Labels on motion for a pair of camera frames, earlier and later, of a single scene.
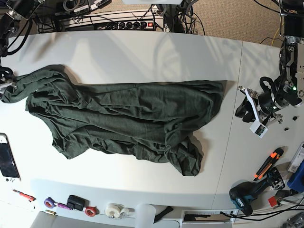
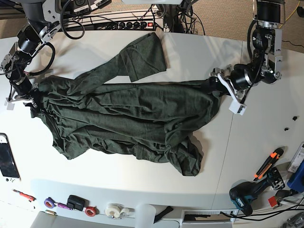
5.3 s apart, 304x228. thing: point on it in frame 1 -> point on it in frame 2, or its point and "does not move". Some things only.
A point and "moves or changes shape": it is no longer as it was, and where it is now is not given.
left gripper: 7,78 -> 27,92
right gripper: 265,111 -> 236,78
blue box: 296,182 does not move
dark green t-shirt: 155,121 moves or changes shape
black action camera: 75,203 does not move
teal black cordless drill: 241,194 does not move
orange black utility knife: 263,170 does not move
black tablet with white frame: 8,171 does not move
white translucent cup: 145,215 does not move
